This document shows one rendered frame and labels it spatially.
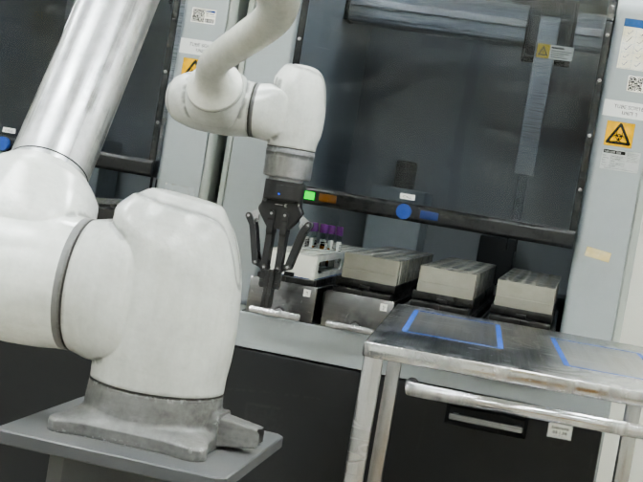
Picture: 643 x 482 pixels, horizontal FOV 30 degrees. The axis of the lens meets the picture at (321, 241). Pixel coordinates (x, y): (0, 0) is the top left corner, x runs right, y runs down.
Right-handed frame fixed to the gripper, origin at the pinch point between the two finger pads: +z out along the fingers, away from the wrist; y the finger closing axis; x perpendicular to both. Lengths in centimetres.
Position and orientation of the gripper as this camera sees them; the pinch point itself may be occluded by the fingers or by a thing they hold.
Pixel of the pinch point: (268, 288)
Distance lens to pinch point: 222.6
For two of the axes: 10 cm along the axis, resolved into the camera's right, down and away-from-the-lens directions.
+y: -9.7, -1.7, 2.0
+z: -1.6, 9.9, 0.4
